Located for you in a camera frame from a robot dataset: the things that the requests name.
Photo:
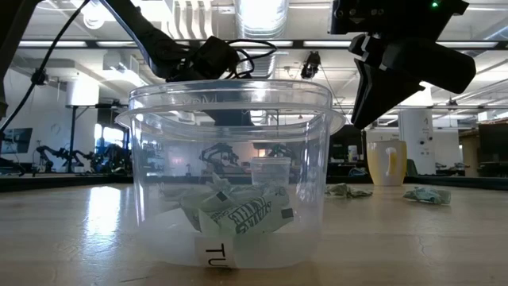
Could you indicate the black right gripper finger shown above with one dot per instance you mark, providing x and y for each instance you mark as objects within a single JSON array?
[{"x": 381, "y": 91}]

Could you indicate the clear plastic container white label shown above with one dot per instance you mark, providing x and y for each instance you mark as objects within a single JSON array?
[{"x": 158, "y": 167}]

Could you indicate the white bottle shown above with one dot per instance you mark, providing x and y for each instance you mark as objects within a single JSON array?
[{"x": 352, "y": 154}]

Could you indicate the wooden cabinet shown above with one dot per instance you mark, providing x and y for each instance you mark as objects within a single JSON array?
[{"x": 470, "y": 155}]

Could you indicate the green stevia sweetener packet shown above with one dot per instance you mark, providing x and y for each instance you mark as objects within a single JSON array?
[
  {"x": 426, "y": 195},
  {"x": 220, "y": 183},
  {"x": 254, "y": 216},
  {"x": 194, "y": 206},
  {"x": 347, "y": 191}
]

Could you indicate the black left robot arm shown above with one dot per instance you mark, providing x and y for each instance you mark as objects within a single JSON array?
[{"x": 151, "y": 43}]

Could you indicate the dark screen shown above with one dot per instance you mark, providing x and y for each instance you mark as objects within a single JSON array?
[{"x": 494, "y": 147}]

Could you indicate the black cabinet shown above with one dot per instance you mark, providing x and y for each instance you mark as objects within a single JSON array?
[{"x": 341, "y": 147}]

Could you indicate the black ceiling-mounted camera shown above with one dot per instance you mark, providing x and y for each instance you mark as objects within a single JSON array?
[
  {"x": 38, "y": 76},
  {"x": 311, "y": 63}
]

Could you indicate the silver ventilation duct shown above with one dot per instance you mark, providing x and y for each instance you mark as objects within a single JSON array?
[{"x": 262, "y": 20}]

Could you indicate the dark wall monitor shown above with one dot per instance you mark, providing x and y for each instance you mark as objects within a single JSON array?
[{"x": 18, "y": 141}]

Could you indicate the white round pillar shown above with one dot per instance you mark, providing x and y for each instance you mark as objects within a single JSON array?
[
  {"x": 81, "y": 93},
  {"x": 416, "y": 131}
]

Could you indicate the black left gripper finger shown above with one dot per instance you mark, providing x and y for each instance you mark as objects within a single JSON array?
[{"x": 234, "y": 118}]

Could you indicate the overhead light bar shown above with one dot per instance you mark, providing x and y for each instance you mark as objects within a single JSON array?
[{"x": 293, "y": 43}]

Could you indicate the black equipment stand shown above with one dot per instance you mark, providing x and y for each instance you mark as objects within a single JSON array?
[{"x": 72, "y": 139}]

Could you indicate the green office chair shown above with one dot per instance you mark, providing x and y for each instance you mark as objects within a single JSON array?
[{"x": 411, "y": 168}]

